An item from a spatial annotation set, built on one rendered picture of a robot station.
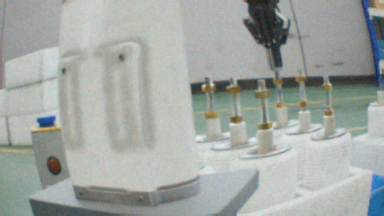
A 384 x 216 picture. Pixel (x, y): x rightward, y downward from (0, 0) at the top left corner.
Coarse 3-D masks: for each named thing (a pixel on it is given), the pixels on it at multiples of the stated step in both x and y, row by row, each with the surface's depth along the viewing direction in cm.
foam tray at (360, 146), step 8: (360, 136) 127; (352, 144) 127; (360, 144) 122; (368, 144) 118; (376, 144) 113; (352, 152) 127; (360, 152) 122; (368, 152) 118; (376, 152) 113; (352, 160) 127; (360, 160) 122; (368, 160) 118; (376, 160) 113; (368, 168) 117; (376, 168) 113
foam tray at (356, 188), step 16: (352, 176) 88; (368, 176) 87; (304, 192) 88; (320, 192) 85; (336, 192) 85; (352, 192) 86; (368, 192) 87; (272, 208) 83; (288, 208) 83; (304, 208) 84; (320, 208) 84; (336, 208) 85; (352, 208) 87
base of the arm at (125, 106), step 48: (96, 0) 40; (144, 0) 41; (96, 48) 40; (144, 48) 41; (96, 96) 40; (144, 96) 41; (96, 144) 41; (144, 144) 40; (192, 144) 44; (96, 192) 41; (144, 192) 40; (192, 192) 43
